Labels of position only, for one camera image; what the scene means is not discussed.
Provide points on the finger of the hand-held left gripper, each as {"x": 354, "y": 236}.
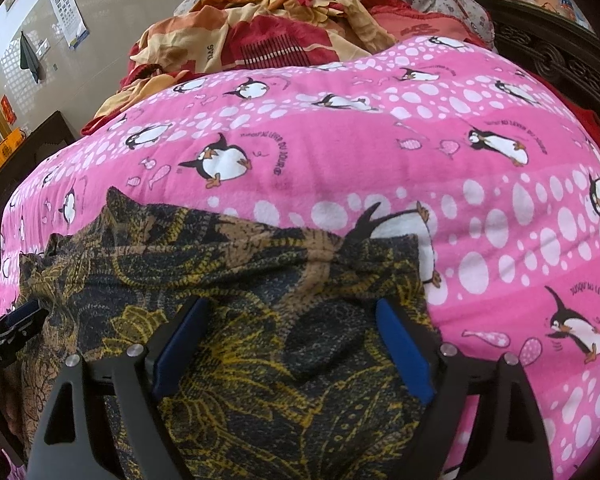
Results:
{"x": 22, "y": 316}

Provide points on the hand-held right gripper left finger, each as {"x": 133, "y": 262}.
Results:
{"x": 172, "y": 357}

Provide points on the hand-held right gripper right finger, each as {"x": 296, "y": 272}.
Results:
{"x": 405, "y": 355}

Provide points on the brown floral patterned garment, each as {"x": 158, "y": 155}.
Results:
{"x": 280, "y": 330}

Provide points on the person's left hand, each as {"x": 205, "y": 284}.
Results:
{"x": 2, "y": 400}

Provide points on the orange plastic crate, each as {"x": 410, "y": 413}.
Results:
{"x": 7, "y": 150}

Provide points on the dark wooden cabinet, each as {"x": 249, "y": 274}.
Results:
{"x": 45, "y": 135}

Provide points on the pink penguin print blanket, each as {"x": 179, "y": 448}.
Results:
{"x": 330, "y": 150}

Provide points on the dark carved wooden headboard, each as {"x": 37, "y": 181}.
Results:
{"x": 555, "y": 55}

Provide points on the red orange floral blanket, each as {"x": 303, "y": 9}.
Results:
{"x": 280, "y": 35}

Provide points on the red wall sign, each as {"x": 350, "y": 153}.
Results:
{"x": 9, "y": 109}

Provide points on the dark cloth on wall hook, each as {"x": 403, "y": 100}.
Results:
{"x": 30, "y": 57}

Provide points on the wall calendar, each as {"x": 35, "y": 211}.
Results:
{"x": 69, "y": 15}

